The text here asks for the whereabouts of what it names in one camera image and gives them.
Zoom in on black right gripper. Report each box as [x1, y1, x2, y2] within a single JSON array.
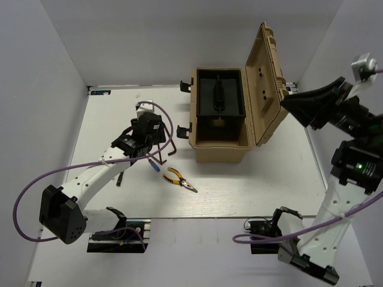
[[279, 74, 375, 140]]

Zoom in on tan plastic toolbox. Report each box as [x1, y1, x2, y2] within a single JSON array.
[[177, 22, 289, 163]]

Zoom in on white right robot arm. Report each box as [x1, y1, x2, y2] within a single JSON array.
[[278, 77, 382, 285]]

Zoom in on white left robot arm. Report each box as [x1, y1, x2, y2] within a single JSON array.
[[39, 112, 166, 245]]

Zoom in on large brown hex key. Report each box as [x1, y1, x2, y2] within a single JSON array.
[[165, 127, 177, 157]]

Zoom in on blue red screwdriver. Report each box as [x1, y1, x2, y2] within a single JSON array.
[[148, 158, 160, 172]]

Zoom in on blue XDOF label sticker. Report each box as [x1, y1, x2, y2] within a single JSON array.
[[90, 90, 111, 96]]

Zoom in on black green screwdriver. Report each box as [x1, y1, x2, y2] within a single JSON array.
[[116, 171, 124, 187]]

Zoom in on yellow black needle-nose pliers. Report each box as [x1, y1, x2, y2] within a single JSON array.
[[162, 167, 198, 193]]

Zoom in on black toolbox inner tray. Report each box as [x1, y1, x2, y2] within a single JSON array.
[[196, 69, 246, 119]]

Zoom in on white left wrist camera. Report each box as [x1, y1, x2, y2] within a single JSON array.
[[135, 100, 154, 118]]

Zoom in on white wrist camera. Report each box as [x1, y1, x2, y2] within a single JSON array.
[[348, 53, 377, 97], [135, 100, 154, 118]]

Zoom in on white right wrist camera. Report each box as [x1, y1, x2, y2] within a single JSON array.
[[348, 53, 377, 97]]

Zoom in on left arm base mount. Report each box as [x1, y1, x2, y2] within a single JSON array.
[[87, 219, 151, 254]]

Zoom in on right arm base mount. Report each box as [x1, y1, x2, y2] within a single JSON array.
[[244, 206, 303, 255]]

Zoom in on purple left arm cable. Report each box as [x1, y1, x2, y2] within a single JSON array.
[[14, 101, 175, 252]]

